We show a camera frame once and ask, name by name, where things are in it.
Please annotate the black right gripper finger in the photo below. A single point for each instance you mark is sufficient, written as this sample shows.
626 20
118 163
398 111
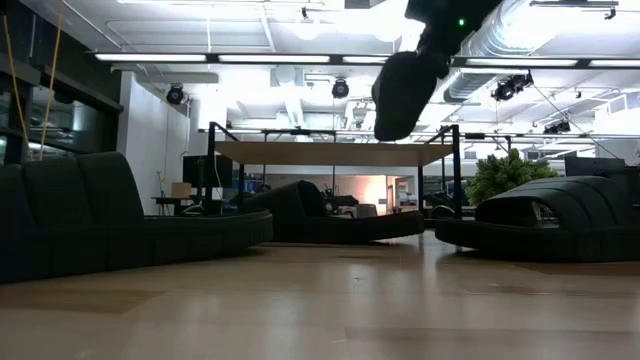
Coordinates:
440 64

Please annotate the black rubber slide sandal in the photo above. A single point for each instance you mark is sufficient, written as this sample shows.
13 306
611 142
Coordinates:
550 235
405 100
300 220
100 240

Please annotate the black ceiling spotlight cluster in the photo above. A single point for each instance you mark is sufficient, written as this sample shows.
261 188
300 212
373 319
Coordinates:
510 87

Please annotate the green plant in patterned pot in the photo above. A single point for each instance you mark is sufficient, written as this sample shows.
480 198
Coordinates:
505 175

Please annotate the grey office chair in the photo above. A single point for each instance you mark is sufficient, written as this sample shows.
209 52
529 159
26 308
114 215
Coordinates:
366 209

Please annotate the small black background machine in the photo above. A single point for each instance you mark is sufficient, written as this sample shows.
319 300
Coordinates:
340 200

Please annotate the black computer monitor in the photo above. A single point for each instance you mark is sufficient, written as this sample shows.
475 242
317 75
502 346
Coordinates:
195 170
595 166

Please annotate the brown cardboard box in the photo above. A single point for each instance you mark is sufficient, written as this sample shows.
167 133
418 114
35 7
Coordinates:
181 190

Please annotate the black office desk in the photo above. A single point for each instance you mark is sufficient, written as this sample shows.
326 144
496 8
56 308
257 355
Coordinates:
165 200

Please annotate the silver ventilation duct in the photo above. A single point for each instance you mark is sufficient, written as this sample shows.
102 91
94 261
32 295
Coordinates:
505 35

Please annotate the wooden shelf black metal frame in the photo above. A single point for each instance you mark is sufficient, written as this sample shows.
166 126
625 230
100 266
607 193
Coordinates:
325 153

